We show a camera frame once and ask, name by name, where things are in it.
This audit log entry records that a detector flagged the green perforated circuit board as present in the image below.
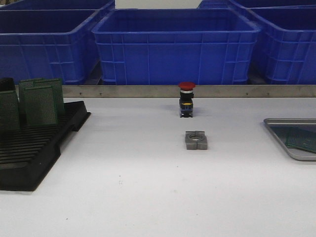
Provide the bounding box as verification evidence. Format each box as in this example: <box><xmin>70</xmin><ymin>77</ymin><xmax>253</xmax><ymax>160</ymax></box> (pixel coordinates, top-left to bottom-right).
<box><xmin>24</xmin><ymin>86</ymin><xmax>57</xmax><ymax>126</ymax></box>
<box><xmin>285</xmin><ymin>128</ymin><xmax>316</xmax><ymax>153</ymax></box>
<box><xmin>273</xmin><ymin>126</ymin><xmax>316</xmax><ymax>140</ymax></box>

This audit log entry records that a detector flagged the rear right green circuit board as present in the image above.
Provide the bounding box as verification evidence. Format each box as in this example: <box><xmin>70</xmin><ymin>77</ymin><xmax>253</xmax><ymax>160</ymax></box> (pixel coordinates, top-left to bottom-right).
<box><xmin>34</xmin><ymin>78</ymin><xmax>65</xmax><ymax>116</ymax></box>

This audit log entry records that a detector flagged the black slotted board rack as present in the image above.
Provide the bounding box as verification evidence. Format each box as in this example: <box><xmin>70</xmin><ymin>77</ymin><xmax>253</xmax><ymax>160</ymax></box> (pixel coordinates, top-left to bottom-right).
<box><xmin>0</xmin><ymin>77</ymin><xmax>92</xmax><ymax>192</ymax></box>

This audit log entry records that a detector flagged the rear left green circuit board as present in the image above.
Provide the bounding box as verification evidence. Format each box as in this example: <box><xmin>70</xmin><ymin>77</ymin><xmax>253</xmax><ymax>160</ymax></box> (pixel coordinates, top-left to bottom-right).
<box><xmin>19</xmin><ymin>78</ymin><xmax>44</xmax><ymax>120</ymax></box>

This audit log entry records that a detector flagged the silver metal tray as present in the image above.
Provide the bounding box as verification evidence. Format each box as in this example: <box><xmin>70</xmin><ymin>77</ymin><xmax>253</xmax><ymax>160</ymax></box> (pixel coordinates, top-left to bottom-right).
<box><xmin>264</xmin><ymin>118</ymin><xmax>316</xmax><ymax>161</ymax></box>

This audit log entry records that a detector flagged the red emergency stop button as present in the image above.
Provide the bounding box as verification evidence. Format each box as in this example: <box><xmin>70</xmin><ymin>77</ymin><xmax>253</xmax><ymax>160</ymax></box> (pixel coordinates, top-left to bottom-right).
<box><xmin>178</xmin><ymin>81</ymin><xmax>196</xmax><ymax>118</ymax></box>

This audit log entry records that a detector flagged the grey square mounting block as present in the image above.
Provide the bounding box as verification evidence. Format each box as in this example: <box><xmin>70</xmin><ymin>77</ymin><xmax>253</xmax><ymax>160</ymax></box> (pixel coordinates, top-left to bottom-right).
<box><xmin>185</xmin><ymin>131</ymin><xmax>208</xmax><ymax>150</ymax></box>

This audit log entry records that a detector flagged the centre blue plastic crate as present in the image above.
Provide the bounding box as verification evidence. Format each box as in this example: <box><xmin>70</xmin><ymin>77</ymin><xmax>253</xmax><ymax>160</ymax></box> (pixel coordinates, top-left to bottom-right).
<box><xmin>93</xmin><ymin>9</ymin><xmax>260</xmax><ymax>85</ymax></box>

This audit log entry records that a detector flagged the blue plastic crate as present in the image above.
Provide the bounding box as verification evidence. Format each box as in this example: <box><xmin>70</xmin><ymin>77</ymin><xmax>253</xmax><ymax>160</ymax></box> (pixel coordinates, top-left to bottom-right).
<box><xmin>247</xmin><ymin>7</ymin><xmax>316</xmax><ymax>85</ymax></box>
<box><xmin>93</xmin><ymin>9</ymin><xmax>260</xmax><ymax>85</ymax></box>
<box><xmin>0</xmin><ymin>9</ymin><xmax>102</xmax><ymax>85</ymax></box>

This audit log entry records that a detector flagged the rear right blue crate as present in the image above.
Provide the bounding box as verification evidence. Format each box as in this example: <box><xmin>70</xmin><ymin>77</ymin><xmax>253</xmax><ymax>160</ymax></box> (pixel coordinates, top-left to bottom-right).
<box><xmin>198</xmin><ymin>0</ymin><xmax>316</xmax><ymax>9</ymax></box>

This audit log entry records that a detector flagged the right blue plastic crate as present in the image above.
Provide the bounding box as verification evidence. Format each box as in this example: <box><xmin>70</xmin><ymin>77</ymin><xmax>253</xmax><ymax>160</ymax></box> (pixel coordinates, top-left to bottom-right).
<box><xmin>247</xmin><ymin>7</ymin><xmax>316</xmax><ymax>85</ymax></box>

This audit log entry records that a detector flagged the left blue plastic crate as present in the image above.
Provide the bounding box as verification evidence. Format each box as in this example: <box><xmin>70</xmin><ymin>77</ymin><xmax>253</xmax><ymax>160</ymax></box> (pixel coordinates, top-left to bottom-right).
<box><xmin>0</xmin><ymin>9</ymin><xmax>102</xmax><ymax>85</ymax></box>

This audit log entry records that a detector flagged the rear left blue crate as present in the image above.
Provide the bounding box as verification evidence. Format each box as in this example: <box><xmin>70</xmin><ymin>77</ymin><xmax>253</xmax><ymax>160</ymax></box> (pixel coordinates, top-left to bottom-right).
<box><xmin>0</xmin><ymin>0</ymin><xmax>115</xmax><ymax>10</ymax></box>

